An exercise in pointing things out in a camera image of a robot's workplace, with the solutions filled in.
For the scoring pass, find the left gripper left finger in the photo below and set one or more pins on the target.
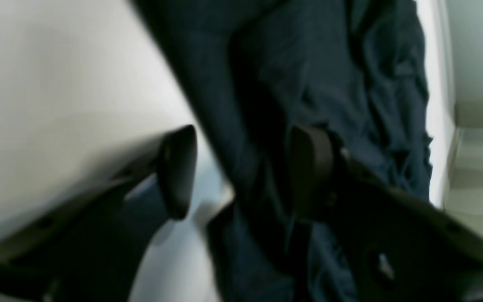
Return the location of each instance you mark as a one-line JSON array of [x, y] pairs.
[[90, 247]]

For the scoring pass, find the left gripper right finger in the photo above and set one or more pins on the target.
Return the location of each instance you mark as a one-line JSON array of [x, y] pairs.
[[399, 248]]

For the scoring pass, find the black t-shirt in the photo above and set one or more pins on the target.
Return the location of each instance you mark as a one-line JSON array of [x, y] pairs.
[[279, 86]]

